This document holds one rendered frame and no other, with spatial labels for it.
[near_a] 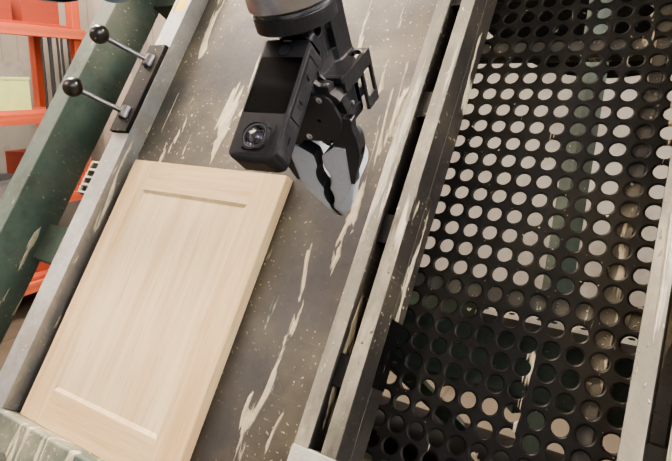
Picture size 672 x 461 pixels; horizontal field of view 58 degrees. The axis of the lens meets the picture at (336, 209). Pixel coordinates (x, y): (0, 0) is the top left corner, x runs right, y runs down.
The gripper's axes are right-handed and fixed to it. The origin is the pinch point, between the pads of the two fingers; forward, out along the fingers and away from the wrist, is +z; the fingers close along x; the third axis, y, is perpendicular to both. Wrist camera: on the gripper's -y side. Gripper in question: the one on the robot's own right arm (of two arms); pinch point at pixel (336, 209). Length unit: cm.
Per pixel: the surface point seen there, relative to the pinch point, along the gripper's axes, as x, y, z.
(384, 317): -0.3, 3.1, 19.2
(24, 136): 415, 207, 141
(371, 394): -0.1, -3.6, 25.6
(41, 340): 65, -5, 33
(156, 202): 51, 19, 20
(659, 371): -29.9, 2.1, 17.8
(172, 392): 32.2, -7.5, 32.6
